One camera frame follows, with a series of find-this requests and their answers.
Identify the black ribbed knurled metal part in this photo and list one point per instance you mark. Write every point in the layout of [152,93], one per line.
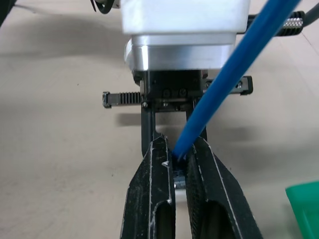
[291,25]

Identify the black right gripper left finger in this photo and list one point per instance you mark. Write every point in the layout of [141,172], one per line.
[147,189]

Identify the green plastic bin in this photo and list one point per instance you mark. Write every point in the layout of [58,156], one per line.
[305,211]

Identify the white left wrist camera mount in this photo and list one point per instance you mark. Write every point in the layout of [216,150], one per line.
[179,15]

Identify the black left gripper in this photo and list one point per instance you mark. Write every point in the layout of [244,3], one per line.
[172,84]

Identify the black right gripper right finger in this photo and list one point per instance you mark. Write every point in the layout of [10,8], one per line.
[214,184]

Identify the silver metal wrist block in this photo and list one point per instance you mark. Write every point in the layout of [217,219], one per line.
[174,53]

